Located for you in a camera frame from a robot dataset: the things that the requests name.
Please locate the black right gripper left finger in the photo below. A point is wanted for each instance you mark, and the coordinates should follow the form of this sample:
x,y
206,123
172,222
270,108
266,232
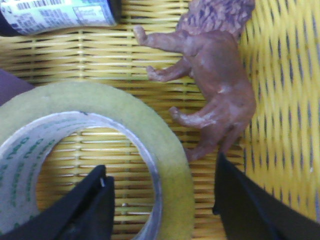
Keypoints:
x,y
85,213

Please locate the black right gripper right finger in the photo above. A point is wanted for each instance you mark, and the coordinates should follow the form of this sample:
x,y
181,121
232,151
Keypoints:
x,y
250,213

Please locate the brown toy lion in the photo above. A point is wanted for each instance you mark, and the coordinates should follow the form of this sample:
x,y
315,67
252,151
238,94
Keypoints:
x,y
207,37

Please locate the blue white labelled can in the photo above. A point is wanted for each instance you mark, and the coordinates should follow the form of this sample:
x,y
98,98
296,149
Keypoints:
x,y
30,17

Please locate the yellow woven basket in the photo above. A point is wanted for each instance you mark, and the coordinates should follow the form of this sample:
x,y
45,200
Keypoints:
x,y
280,150

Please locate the yellow packing tape roll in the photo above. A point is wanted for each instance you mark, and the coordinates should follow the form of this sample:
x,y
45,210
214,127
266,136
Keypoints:
x,y
33,122

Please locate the purple foam cube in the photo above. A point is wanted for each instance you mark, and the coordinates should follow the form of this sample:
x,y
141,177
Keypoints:
x,y
12,86

